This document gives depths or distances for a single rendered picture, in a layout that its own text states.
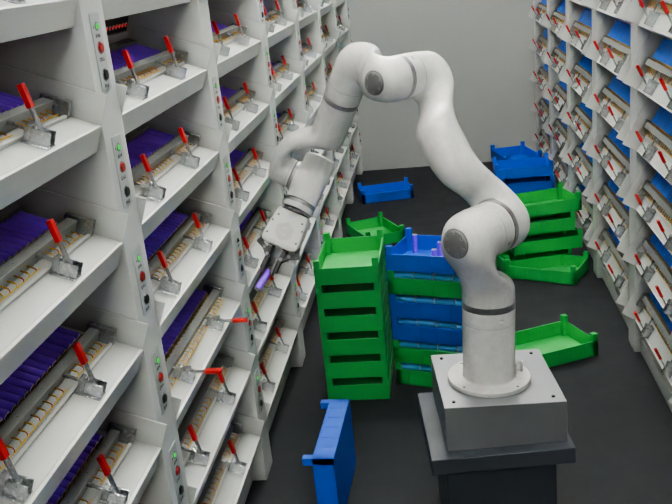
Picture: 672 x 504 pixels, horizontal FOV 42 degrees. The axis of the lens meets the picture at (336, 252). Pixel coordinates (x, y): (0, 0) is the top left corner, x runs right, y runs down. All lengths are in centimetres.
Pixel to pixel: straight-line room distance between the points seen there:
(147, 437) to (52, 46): 70
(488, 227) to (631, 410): 106
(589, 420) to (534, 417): 70
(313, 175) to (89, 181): 88
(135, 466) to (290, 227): 87
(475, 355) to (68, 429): 99
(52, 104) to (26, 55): 9
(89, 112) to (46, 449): 53
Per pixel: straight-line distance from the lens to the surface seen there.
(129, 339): 157
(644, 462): 252
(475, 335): 198
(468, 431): 200
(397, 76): 191
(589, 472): 247
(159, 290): 179
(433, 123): 193
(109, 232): 151
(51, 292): 130
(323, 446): 223
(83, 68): 146
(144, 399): 162
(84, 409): 139
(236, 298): 226
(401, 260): 273
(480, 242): 184
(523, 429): 202
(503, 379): 203
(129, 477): 158
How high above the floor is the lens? 134
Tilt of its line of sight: 18 degrees down
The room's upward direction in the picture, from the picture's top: 6 degrees counter-clockwise
